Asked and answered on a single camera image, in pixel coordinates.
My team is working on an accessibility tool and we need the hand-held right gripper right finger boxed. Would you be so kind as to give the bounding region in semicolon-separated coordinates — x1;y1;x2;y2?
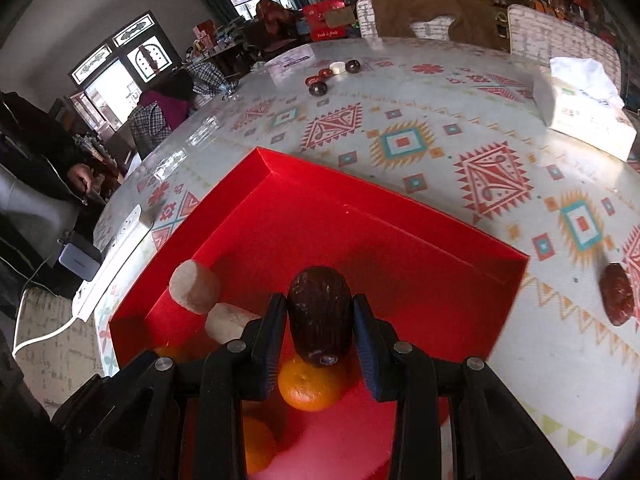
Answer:
352;294;571;480

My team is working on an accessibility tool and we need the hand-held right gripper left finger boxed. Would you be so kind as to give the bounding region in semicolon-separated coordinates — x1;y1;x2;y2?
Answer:
107;294;288;480

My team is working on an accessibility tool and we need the beige puffed rice cylinder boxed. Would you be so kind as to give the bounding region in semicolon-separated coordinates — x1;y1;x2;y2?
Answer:
205;302;262;346
169;259;222;315

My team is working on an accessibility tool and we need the large dark red jujube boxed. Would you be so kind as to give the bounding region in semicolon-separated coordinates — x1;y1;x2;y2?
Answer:
286;266;354;366

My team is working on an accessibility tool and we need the orange mandarin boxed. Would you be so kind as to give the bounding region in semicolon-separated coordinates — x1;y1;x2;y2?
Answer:
277;357;348;413
242;415;278;476

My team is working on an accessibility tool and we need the red cardboard box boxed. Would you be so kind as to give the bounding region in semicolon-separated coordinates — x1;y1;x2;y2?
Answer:
108;147;530;480

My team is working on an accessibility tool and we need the white power strip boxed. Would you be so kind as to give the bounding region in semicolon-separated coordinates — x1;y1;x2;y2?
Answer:
72;204;151;321

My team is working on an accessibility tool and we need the grey charger box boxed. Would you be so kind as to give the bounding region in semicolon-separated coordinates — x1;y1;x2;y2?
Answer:
57;241;103;281

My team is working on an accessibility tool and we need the checkered cloth chair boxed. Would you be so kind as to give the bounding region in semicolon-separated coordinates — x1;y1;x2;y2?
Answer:
187;62;226;96
129;102;173;158

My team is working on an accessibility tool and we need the purple cloth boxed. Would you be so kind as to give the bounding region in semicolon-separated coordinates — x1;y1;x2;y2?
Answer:
140;87;193;128

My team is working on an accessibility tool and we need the patterned tablecloth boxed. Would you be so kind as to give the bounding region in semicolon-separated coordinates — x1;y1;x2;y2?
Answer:
92;37;640;480

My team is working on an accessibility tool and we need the small wrinkled red jujube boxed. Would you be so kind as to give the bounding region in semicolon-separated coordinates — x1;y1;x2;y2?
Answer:
598;262;636;327

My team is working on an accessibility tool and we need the ornate glass window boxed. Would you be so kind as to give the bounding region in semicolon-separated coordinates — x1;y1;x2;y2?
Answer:
69;10;176;131

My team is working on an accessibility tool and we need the red carton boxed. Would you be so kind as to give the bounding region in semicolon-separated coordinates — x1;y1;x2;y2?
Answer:
302;0;358;41

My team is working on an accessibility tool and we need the white tissue box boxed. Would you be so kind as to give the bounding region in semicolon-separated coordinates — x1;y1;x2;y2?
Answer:
531;57;638;161

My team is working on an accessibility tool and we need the chair with brown cloth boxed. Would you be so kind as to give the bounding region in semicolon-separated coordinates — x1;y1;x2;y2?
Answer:
356;0;511;51

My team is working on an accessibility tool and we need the white patterned chair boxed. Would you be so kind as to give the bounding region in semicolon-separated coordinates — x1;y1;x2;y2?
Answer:
507;4;623;91

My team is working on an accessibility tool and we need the white cable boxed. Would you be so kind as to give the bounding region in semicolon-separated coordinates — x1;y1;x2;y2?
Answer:
12;255;81;356

